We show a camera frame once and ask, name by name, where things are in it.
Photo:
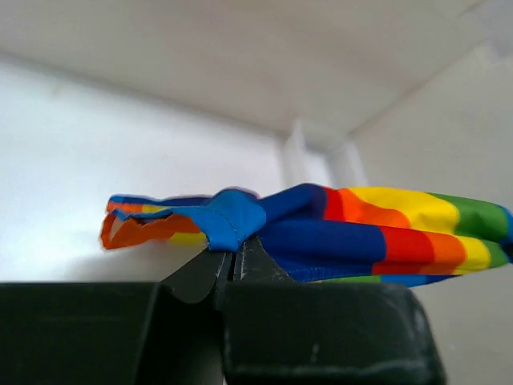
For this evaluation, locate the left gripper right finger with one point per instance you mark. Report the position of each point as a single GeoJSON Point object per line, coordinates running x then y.
{"type": "Point", "coordinates": [279, 331]}

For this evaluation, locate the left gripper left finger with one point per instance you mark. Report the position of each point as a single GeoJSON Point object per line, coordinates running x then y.
{"type": "Point", "coordinates": [163, 331]}

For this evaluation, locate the rainbow striped shorts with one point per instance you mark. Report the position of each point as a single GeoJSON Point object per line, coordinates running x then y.
{"type": "Point", "coordinates": [321, 234]}

